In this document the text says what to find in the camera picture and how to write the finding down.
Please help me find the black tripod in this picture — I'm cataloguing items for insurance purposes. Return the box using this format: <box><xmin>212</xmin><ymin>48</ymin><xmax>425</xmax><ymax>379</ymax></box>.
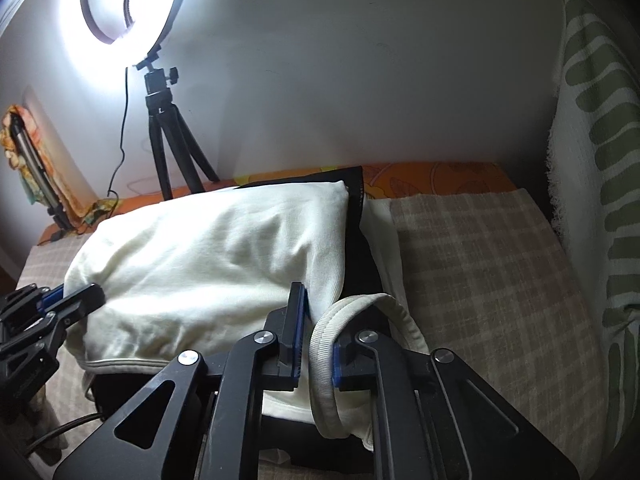
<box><xmin>132</xmin><ymin>55</ymin><xmax>221</xmax><ymax>201</ymax></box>

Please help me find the white ring light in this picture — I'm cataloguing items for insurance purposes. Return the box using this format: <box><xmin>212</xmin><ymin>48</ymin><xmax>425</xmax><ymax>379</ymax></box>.
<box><xmin>60</xmin><ymin>0</ymin><xmax>196</xmax><ymax>68</ymax></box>

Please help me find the silver tripod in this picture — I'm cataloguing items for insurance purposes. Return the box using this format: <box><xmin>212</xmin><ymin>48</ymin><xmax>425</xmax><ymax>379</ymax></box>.
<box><xmin>5</xmin><ymin>115</ymin><xmax>71</xmax><ymax>231</ymax></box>

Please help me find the colourful printed cloth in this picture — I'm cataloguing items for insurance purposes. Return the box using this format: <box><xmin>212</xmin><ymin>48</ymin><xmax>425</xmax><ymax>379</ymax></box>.
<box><xmin>0</xmin><ymin>104</ymin><xmax>31</xmax><ymax>201</ymax></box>

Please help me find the orange cloth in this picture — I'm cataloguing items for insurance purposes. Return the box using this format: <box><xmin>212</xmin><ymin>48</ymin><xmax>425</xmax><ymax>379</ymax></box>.
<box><xmin>27</xmin><ymin>115</ymin><xmax>121</xmax><ymax>228</ymax></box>

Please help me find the white tank top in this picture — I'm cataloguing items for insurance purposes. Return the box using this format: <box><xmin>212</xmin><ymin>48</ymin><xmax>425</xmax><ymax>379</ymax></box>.
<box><xmin>65</xmin><ymin>178</ymin><xmax>416</xmax><ymax>453</ymax></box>

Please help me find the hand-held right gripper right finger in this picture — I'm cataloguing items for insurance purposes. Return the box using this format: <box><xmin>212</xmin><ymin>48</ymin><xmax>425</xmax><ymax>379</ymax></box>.
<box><xmin>331</xmin><ymin>329</ymin><xmax>581</xmax><ymax>480</ymax></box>

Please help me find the plaid blanket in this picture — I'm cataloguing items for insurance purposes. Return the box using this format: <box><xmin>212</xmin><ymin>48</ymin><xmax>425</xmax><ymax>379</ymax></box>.
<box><xmin>15</xmin><ymin>187</ymin><xmax>608</xmax><ymax>480</ymax></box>

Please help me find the black power cable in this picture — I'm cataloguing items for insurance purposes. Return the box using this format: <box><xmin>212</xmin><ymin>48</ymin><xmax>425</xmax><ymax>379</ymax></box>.
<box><xmin>107</xmin><ymin>65</ymin><xmax>131</xmax><ymax>198</ymax></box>

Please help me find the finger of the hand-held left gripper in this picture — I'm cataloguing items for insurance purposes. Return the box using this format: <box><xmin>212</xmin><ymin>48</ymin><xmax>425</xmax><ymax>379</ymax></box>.
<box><xmin>0</xmin><ymin>284</ymin><xmax>51</xmax><ymax>328</ymax></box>
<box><xmin>42</xmin><ymin>282</ymin><xmax>107</xmax><ymax>333</ymax></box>

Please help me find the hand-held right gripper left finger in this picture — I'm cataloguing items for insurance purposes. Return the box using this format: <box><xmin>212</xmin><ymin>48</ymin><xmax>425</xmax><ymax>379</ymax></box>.
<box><xmin>52</xmin><ymin>281</ymin><xmax>311</xmax><ymax>480</ymax></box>

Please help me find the green and white patterned throw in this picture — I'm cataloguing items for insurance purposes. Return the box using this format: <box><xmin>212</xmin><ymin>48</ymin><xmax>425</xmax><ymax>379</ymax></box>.
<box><xmin>545</xmin><ymin>0</ymin><xmax>640</xmax><ymax>461</ymax></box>

